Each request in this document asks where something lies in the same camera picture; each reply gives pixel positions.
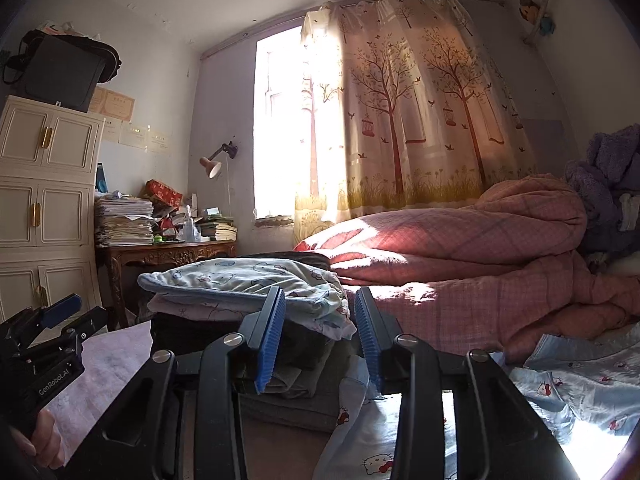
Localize white Hello Kitty pants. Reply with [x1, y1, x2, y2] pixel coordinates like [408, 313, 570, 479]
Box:
[138, 258, 349, 315]

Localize person left hand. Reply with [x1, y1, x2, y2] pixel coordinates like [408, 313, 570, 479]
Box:
[10, 408, 65, 470]

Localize wooden desk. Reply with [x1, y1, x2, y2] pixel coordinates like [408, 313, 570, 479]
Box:
[96, 242, 236, 330]

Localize blue Hello Kitty pajama top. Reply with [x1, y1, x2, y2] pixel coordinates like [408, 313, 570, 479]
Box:
[311, 320, 640, 480]

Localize pink cartoon folded garment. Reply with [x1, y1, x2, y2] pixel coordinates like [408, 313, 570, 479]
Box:
[148, 295, 357, 340]

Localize stack of papers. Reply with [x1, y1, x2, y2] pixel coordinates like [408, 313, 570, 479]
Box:
[94, 191, 154, 247]

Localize dark folded clothes stack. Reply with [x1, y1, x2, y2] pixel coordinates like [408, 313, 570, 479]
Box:
[149, 252, 354, 432]

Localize cream drawer cabinet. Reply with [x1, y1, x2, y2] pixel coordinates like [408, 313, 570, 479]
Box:
[0, 96, 104, 318]

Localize pink plaid quilt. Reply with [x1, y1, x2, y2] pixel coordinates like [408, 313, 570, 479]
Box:
[298, 176, 639, 363]

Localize red box on desk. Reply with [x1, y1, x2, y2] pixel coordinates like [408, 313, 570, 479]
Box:
[141, 179, 182, 207]

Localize stack of books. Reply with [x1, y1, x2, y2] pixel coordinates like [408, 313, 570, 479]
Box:
[195, 207, 238, 242]

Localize white pillow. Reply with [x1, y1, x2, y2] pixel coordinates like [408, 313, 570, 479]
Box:
[604, 252, 640, 278]

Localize black bag on cabinet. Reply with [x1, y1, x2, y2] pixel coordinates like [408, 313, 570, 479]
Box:
[1, 29, 122, 112]

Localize purple fleece blanket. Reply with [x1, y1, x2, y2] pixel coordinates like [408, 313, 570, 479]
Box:
[564, 124, 639, 266]

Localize tree print curtain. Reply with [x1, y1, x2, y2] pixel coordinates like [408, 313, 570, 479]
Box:
[293, 0, 536, 240]

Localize pink wall lamp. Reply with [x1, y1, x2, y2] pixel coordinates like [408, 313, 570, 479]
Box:
[198, 141, 239, 179]

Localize plush toy on wall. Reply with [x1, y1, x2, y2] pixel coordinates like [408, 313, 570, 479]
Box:
[518, 0, 555, 36]

